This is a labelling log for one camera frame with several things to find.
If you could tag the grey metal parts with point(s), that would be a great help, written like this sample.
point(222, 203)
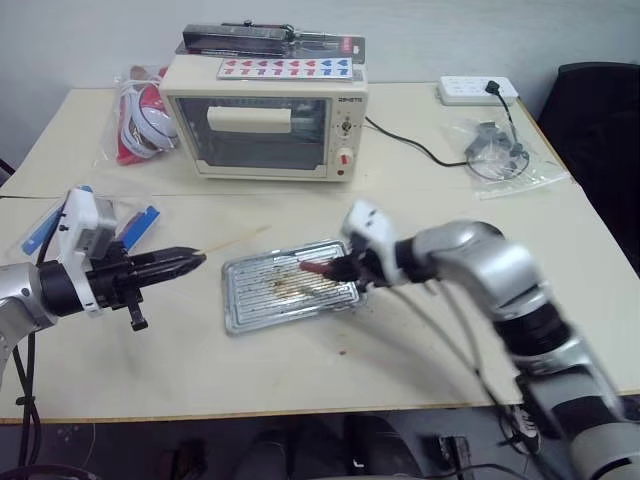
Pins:
point(485, 137)

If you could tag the clear bag with grey parts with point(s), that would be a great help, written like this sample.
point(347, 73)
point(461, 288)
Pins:
point(545, 175)

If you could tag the wooden skewer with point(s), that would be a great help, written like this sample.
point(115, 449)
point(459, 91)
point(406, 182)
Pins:
point(235, 242)

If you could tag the blue white packet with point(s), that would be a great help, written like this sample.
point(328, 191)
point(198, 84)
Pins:
point(40, 232)
point(145, 220)

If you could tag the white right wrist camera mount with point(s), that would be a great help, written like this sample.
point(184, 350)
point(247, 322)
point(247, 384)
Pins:
point(370, 220)

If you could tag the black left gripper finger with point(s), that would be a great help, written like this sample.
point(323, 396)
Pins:
point(170, 270)
point(165, 256)

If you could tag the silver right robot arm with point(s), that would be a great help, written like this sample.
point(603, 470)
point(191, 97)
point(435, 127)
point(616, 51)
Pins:
point(500, 265)

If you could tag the card with heart stickers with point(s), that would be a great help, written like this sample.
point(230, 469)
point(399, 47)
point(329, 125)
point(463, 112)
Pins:
point(280, 69)

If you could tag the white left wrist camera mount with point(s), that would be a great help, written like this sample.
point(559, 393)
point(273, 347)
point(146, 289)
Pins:
point(80, 210)

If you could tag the white red paper bowls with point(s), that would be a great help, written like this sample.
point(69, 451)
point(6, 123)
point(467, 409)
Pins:
point(150, 120)

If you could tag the black white sneaker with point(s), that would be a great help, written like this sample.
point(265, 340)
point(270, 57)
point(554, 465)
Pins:
point(525, 430)

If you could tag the white power strip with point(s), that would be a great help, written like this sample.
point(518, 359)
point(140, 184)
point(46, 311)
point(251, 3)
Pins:
point(462, 90)

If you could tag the black chair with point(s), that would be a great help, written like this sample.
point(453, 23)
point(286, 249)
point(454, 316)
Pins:
point(590, 150)

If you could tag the clear bag with blue packets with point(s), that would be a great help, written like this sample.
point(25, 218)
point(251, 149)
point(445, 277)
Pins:
point(127, 215)

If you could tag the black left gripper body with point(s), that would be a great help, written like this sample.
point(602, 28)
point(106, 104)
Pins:
point(115, 280)

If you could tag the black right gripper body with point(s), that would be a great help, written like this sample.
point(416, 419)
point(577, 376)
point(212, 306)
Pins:
point(369, 270)

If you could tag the clear bag with red items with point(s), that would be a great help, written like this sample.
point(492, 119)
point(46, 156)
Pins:
point(131, 155)

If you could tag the ribbed metal oven tray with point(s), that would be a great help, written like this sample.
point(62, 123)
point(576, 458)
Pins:
point(280, 305)

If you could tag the red sausage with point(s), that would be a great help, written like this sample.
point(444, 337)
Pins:
point(312, 266)

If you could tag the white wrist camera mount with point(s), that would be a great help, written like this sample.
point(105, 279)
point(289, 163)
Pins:
point(370, 220)
point(80, 210)

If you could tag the cream toaster oven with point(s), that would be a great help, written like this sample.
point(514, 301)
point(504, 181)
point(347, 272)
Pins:
point(345, 130)

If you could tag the long black box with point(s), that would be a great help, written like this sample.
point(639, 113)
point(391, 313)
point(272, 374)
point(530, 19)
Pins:
point(235, 37)

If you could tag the black box on oven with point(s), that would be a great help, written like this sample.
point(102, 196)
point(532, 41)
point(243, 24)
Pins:
point(345, 45)

